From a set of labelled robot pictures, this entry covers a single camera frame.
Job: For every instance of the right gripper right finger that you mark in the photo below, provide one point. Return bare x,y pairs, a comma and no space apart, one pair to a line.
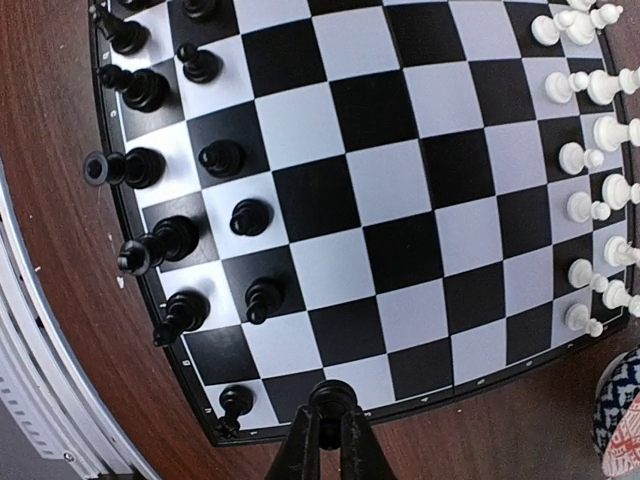
361,456

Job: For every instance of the black white chess board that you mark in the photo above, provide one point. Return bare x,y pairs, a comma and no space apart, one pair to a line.
409,153

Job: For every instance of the red patterned small dish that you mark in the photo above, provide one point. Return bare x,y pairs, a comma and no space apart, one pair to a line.
615,421

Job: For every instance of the black knight piece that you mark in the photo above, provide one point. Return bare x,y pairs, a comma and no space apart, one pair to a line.
126,37

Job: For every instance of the black pawn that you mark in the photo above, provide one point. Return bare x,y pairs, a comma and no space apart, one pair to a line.
222,158
199,65
331,400
250,217
263,298
199,10

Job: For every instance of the black rook corner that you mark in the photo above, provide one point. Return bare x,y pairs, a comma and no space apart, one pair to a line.
236,401

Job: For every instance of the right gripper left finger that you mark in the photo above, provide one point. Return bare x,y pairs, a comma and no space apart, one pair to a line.
298,456

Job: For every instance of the black bishop on board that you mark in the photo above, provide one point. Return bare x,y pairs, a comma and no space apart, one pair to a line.
186,311
143,90

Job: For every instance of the white chess pieces row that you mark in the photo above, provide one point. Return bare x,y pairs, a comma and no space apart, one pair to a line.
580,23

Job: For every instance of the black chess piece on board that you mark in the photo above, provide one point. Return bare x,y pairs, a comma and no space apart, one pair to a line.
139,168

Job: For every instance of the black chess piece king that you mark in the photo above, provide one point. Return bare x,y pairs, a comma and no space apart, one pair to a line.
172,239

